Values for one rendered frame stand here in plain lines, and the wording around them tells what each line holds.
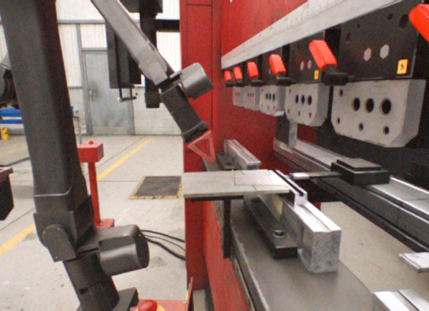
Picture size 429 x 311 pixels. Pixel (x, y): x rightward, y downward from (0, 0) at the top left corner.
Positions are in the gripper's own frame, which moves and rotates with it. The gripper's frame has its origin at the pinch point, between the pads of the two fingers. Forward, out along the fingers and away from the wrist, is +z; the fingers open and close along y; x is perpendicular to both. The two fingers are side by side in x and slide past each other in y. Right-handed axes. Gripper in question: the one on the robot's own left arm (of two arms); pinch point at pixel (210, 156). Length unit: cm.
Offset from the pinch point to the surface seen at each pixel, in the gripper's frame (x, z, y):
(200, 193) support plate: 6.6, 4.5, -7.7
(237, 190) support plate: -1.3, 9.2, -7.2
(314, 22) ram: -29.1, -15.9, -19.5
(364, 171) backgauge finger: -33.2, 25.8, -2.8
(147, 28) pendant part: -7, -63, 140
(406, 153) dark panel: -58, 41, 17
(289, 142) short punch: -18.8, 7.0, -3.5
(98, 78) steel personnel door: 156, -146, 731
